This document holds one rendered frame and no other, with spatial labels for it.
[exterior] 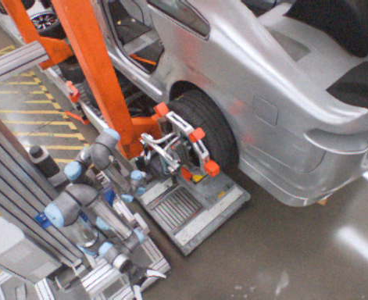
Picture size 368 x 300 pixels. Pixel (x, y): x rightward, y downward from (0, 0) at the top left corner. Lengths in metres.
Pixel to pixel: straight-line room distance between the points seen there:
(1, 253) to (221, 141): 1.45
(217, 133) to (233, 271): 1.24
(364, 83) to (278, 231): 1.43
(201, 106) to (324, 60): 1.28
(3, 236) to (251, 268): 1.87
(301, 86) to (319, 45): 1.52
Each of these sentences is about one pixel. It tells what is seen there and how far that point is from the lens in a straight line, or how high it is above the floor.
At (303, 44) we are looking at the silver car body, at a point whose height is 1.04.
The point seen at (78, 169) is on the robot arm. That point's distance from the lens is 2.18.
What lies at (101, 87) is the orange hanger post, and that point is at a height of 1.37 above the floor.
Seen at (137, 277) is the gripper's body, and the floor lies 1.25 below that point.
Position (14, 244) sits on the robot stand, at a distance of 1.86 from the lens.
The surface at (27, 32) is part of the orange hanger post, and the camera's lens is 4.01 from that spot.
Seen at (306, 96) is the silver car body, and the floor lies 1.65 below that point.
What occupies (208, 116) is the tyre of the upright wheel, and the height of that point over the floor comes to 1.15.
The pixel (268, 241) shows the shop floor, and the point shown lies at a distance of 2.88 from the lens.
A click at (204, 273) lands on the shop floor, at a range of 2.77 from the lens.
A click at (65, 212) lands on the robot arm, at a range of 1.55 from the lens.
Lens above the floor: 2.66
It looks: 52 degrees down
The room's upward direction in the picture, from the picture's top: 10 degrees counter-clockwise
